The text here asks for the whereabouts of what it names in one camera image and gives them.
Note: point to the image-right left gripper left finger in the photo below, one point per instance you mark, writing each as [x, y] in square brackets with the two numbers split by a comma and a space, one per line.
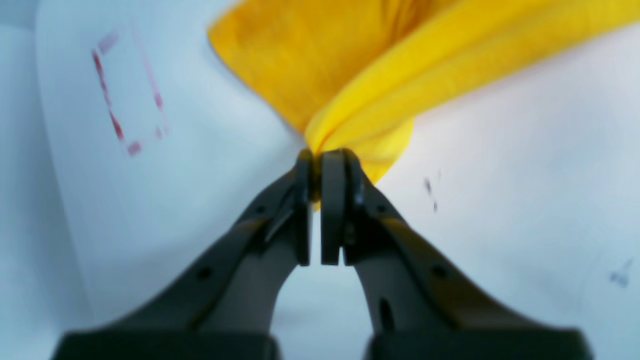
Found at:
[222, 306]

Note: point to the image-right left gripper right finger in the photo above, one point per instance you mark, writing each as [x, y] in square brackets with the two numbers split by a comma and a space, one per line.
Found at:
[421, 305]

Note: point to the orange T-shirt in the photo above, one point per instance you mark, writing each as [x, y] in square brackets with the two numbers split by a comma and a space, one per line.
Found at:
[355, 74]

